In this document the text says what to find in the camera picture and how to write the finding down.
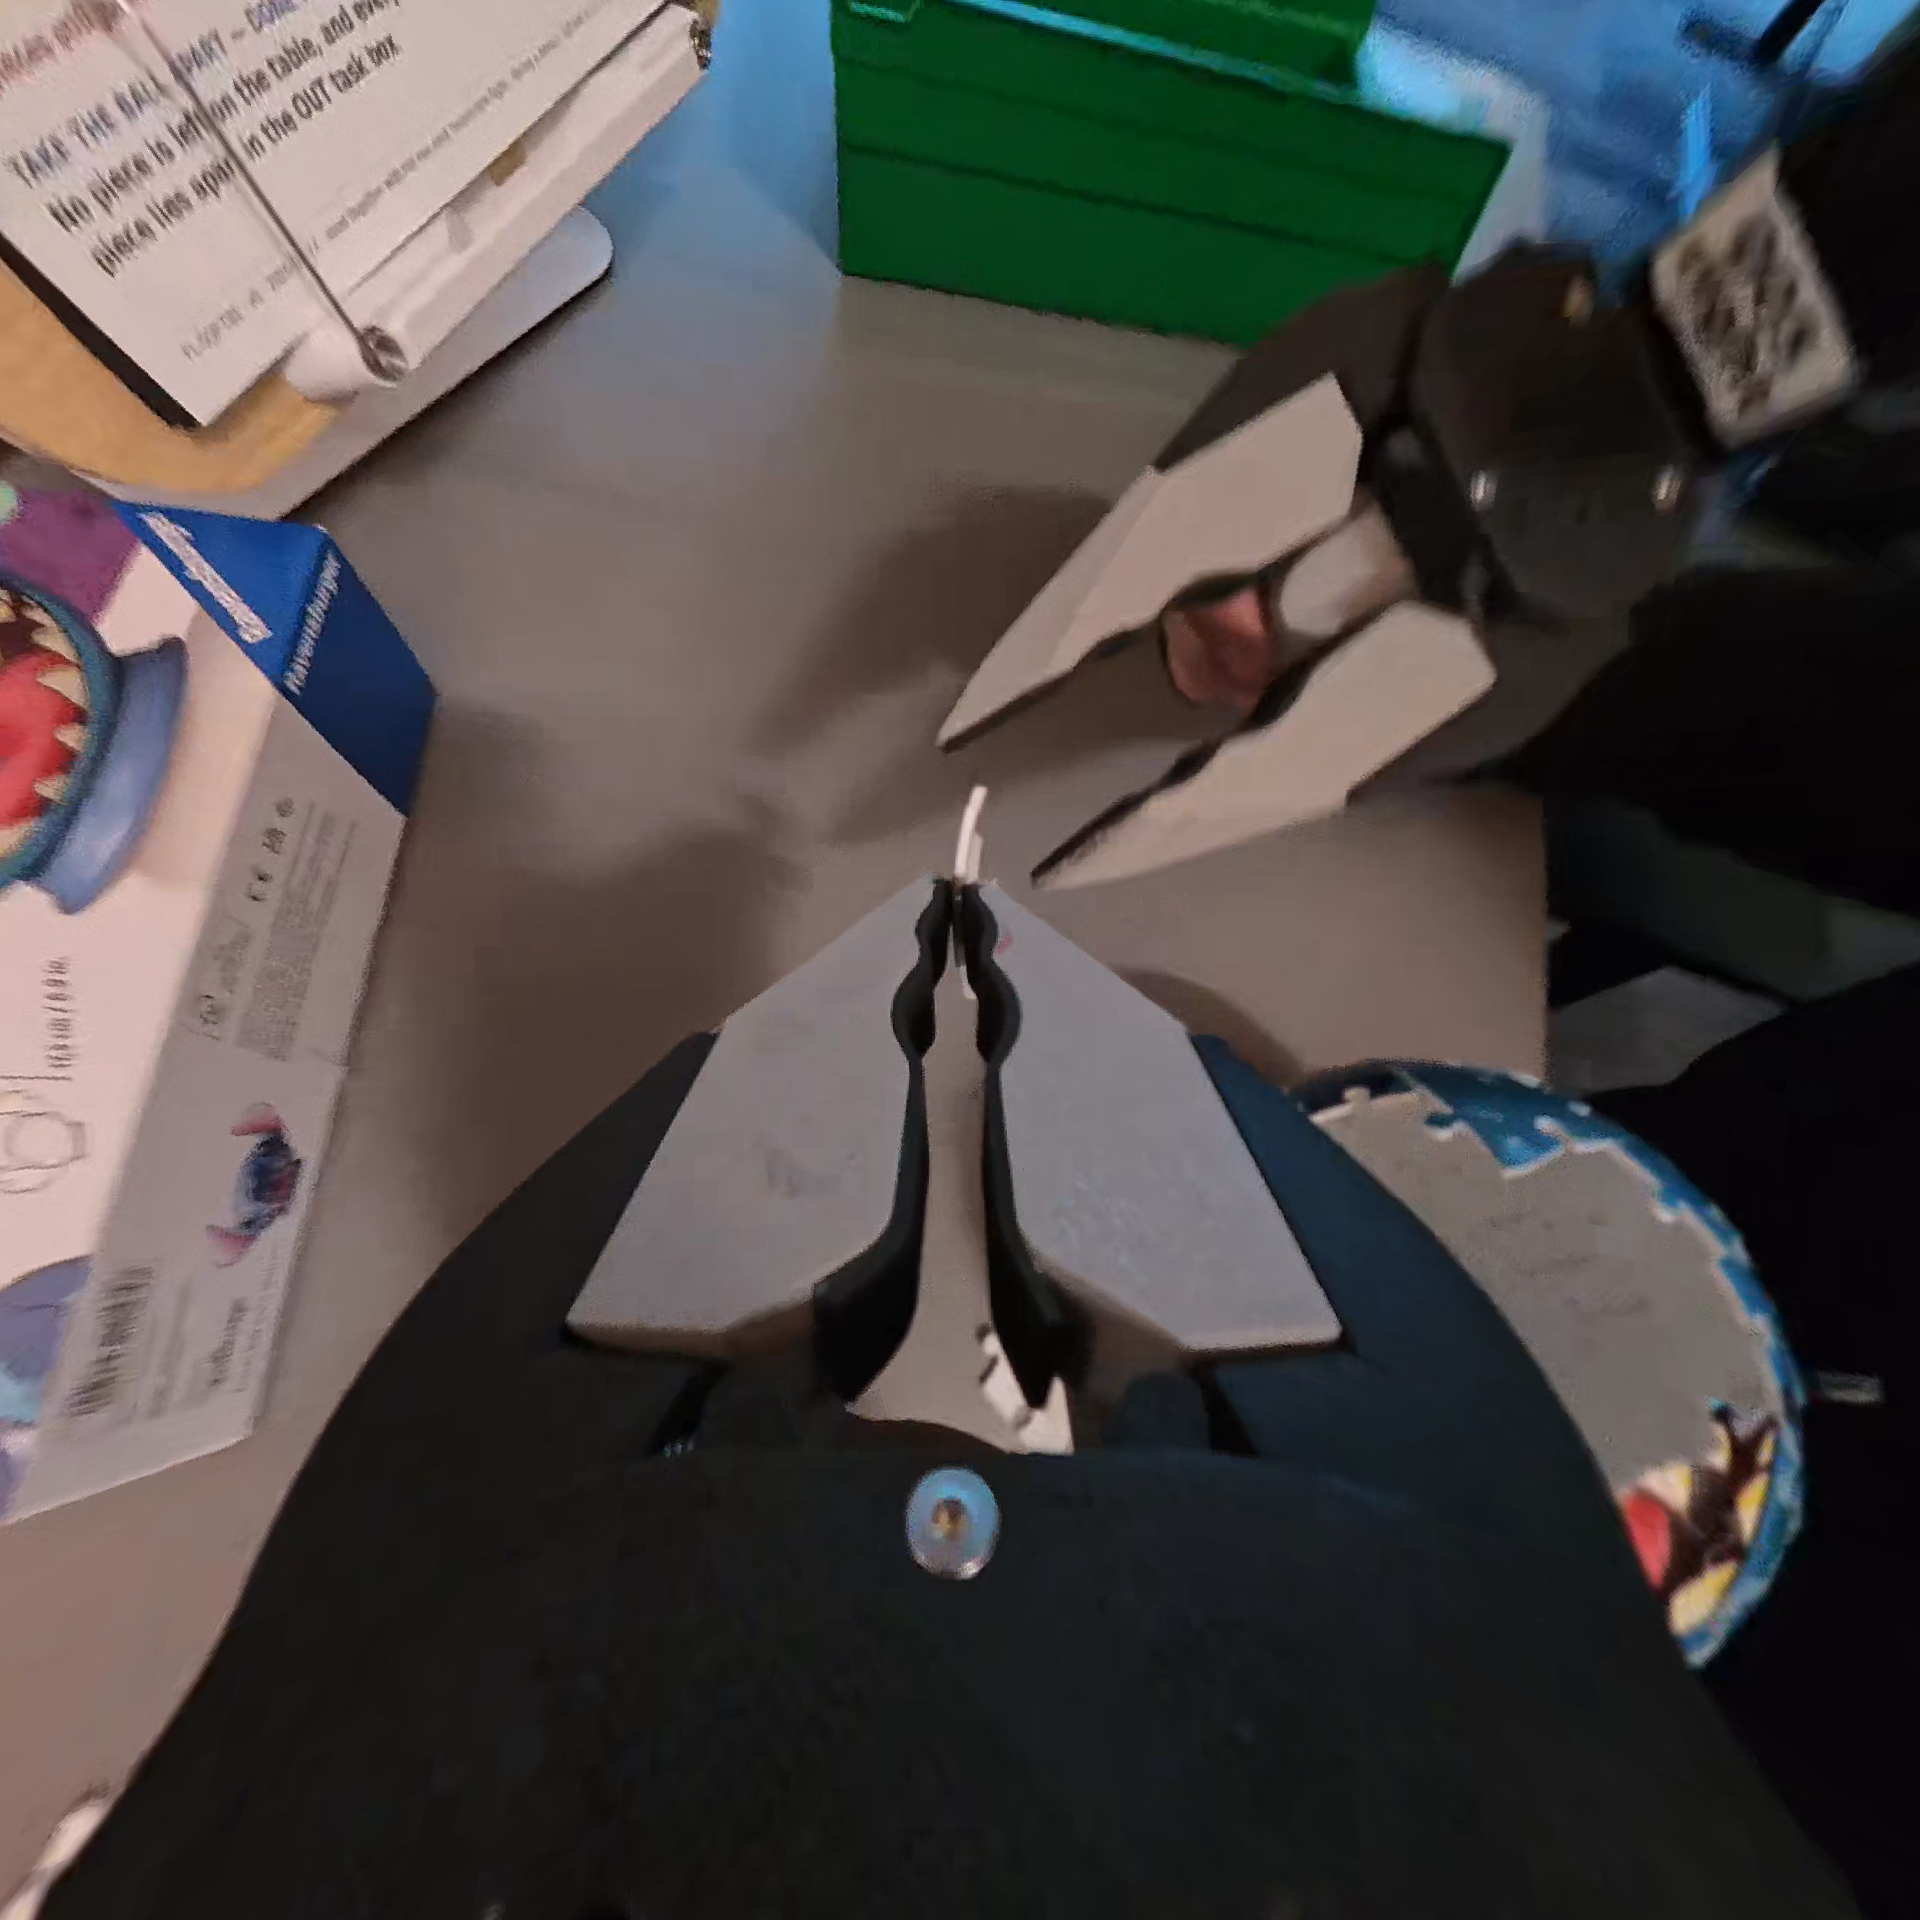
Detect person's right hand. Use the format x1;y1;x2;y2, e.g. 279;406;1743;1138
1158;584;1286;710

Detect puzzle cardboard box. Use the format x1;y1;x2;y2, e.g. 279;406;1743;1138
0;483;440;1529

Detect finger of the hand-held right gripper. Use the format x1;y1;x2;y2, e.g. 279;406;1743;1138
934;372;1368;755
1029;600;1501;892

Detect dark clothing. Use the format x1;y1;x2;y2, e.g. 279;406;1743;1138
1543;556;1920;1920

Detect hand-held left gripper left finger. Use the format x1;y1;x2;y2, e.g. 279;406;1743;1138
565;878;961;1365

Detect white puzzle piece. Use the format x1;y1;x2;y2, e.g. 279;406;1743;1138
948;784;1079;1453

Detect blue puzzle ball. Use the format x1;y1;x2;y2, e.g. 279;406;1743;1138
1294;1057;1814;1672

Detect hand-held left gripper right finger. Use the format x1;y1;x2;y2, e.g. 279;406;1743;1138
951;878;1343;1370

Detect instruction sheet on wooden stand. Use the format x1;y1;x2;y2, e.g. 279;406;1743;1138
0;0;719;501

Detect green plastic bin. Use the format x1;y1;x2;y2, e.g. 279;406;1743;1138
829;0;1517;350

